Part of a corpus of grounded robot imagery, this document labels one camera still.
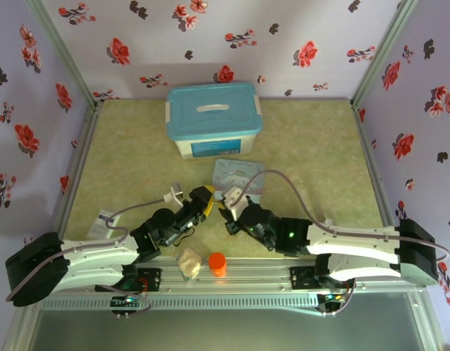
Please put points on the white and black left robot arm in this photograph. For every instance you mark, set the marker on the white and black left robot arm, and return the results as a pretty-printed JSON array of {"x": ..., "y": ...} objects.
[{"x": 96, "y": 256}]

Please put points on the left green circuit board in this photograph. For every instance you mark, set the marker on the left green circuit board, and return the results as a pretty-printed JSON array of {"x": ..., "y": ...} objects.
[{"x": 126, "y": 301}]

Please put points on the blue lidded plastic storage box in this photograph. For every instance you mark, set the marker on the blue lidded plastic storage box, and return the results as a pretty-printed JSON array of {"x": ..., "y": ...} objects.
[{"x": 210, "y": 120}]

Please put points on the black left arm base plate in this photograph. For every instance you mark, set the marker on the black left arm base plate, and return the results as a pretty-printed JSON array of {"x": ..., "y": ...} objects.
[{"x": 151, "y": 281}]

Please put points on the aluminium table side rail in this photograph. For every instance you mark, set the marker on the aluminium table side rail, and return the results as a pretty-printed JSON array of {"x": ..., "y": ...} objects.
[
  {"x": 82, "y": 153},
  {"x": 371, "y": 161}
]

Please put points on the green circuit board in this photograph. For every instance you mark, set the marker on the green circuit board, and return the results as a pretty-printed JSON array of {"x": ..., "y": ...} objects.
[
  {"x": 126, "y": 301},
  {"x": 332, "y": 298}
]

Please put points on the crumpled beige paper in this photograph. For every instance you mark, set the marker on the crumpled beige paper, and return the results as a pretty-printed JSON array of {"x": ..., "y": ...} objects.
[{"x": 190, "y": 264}]

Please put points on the aluminium frame post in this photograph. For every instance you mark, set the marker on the aluminium frame post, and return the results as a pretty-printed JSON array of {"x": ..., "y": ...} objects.
[
  {"x": 385, "y": 51},
  {"x": 63, "y": 55}
]

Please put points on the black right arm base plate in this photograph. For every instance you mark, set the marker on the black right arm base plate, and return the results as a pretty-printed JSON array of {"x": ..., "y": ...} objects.
[{"x": 301, "y": 278}]

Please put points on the orange cylinder block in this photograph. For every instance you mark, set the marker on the orange cylinder block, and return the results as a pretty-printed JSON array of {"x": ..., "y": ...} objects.
[{"x": 217, "y": 264}]

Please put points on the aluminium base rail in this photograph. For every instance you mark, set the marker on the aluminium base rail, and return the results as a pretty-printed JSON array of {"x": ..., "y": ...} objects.
[{"x": 246, "y": 281}]

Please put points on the right green circuit board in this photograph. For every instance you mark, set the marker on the right green circuit board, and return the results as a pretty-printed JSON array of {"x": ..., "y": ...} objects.
[{"x": 332, "y": 298}]

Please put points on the white printed card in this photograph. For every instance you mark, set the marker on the white printed card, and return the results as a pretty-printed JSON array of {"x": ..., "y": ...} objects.
[{"x": 102, "y": 223}]

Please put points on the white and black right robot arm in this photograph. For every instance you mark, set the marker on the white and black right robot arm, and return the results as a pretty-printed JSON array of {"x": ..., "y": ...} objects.
[{"x": 356, "y": 241}]

